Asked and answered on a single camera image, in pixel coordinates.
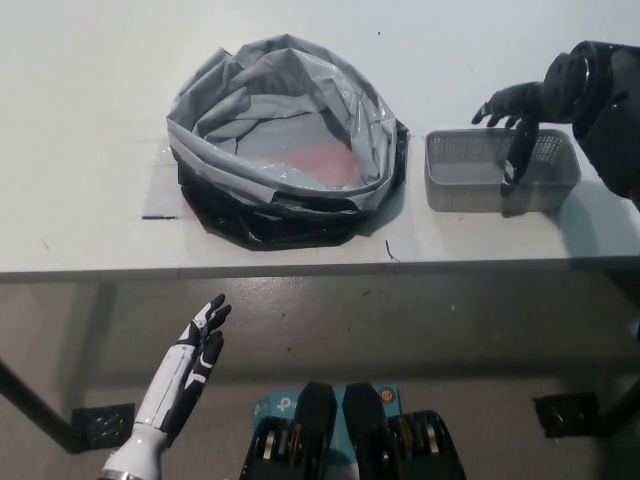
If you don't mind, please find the black and teal robot body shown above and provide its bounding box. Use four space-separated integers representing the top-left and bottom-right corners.
242 382 469 480

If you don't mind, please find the black table foot plate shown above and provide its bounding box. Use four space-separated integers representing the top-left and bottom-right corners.
532 394 601 440
71 403 136 454

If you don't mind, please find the white and black left hand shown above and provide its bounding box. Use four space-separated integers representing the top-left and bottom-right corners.
132 293 233 436

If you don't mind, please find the black and white right hand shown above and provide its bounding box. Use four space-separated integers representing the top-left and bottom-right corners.
472 82 546 199

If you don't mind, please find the clear plastic film sheet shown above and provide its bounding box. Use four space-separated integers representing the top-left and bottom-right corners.
143 149 182 220

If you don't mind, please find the black diagonal table leg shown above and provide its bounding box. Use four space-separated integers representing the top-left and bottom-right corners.
0 357 77 454
599 377 640 436

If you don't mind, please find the grey perforated rectangular basket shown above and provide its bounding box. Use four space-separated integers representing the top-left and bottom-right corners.
423 128 583 214

